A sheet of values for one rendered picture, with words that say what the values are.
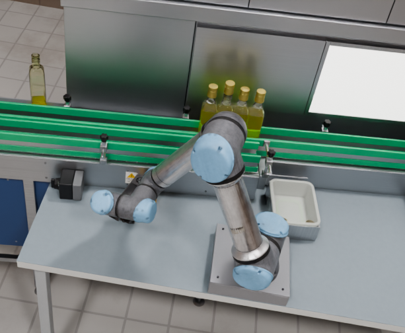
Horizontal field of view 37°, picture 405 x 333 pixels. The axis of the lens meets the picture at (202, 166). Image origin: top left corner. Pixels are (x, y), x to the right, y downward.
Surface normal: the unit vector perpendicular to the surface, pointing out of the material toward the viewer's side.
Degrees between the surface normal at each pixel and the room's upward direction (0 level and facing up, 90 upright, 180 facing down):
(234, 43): 90
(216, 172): 81
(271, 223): 10
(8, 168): 90
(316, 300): 0
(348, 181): 90
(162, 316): 0
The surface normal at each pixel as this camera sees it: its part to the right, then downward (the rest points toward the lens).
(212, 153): -0.35, 0.50
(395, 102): 0.00, 0.69
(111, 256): 0.13, -0.72
